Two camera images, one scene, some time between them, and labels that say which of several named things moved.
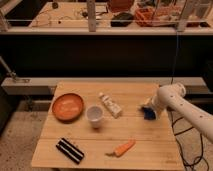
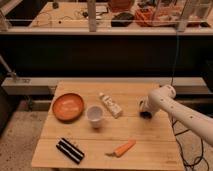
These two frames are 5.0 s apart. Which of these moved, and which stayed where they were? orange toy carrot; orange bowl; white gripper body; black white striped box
Moved: white gripper body
Stayed: orange bowl; orange toy carrot; black white striped box
